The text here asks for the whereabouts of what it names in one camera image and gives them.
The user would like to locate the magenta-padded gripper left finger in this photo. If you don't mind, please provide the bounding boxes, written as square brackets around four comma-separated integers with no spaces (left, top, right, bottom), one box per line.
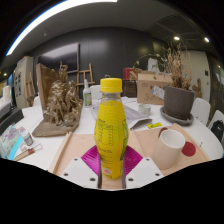
[60,144,103,190]

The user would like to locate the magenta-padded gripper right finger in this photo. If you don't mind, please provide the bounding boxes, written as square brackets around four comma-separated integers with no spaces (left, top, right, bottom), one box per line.
[121,144,165,190]

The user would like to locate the yellow drink bottle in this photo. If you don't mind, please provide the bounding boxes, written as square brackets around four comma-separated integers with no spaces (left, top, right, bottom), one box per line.
[94,77,130,181]

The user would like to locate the light wooden board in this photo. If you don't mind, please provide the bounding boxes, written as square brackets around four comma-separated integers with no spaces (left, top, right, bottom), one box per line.
[128,122,211,177]
[48,132,134,178]

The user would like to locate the white cup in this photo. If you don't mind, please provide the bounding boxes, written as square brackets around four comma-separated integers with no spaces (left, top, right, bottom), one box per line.
[152,129,186,170]

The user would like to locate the flat round red coaster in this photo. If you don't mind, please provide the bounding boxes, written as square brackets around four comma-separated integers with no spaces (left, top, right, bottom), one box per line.
[181,141,197,158]

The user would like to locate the paint brush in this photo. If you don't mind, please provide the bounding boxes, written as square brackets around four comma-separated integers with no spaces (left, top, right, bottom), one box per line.
[13,143,44,163]

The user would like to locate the grey plant saucer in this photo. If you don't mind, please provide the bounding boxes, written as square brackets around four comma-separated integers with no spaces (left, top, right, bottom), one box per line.
[159,106,195,127]

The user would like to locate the small round glass jar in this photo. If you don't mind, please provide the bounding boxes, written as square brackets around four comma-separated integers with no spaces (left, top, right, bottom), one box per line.
[137,103,152,117]

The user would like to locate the small paint bottle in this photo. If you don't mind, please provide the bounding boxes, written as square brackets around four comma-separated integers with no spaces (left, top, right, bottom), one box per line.
[21,129,35,147]

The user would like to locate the golden brown relief sculpture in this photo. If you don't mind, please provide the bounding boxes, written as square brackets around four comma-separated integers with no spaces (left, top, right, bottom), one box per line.
[32,63,84,138]

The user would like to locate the white spray bottle green label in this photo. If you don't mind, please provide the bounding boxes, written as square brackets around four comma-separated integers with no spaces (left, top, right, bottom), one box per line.
[82,78,93,108]

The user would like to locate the colourful book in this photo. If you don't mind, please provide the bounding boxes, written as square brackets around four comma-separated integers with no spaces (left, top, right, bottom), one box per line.
[0,122,26,160]

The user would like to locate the dried plant in grey pot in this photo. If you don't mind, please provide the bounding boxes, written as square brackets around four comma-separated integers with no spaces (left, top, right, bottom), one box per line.
[133,42,196,121]

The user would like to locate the white chair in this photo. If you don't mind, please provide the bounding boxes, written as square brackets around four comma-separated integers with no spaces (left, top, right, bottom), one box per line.
[207,109,224,144]
[89,84,103,101]
[191,97,212,126]

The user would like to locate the cardboard box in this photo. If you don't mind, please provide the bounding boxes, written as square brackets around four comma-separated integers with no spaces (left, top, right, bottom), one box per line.
[136,72,174,106]

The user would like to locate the black backpack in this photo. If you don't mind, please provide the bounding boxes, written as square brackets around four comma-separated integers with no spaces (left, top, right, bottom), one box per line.
[211,119,224,143]

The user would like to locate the black flat device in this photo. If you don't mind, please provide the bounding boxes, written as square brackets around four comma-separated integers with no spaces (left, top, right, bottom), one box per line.
[0,108,24,136]

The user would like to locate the wooden easel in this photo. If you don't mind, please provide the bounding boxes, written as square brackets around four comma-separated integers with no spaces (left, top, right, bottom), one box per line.
[59,61,96,98]

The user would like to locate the red box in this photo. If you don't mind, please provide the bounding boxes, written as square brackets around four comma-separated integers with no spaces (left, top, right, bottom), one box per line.
[122,67,143,81]

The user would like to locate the wooden figure sculpture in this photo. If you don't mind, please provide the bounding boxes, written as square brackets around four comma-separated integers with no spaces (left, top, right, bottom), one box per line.
[192,78,203,98]

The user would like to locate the white cabinet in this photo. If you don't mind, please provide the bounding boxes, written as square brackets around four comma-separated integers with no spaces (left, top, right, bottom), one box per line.
[13,56,35,109]

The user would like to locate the black wall screen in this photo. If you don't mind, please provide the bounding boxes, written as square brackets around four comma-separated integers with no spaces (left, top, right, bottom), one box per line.
[36,42,81,73]

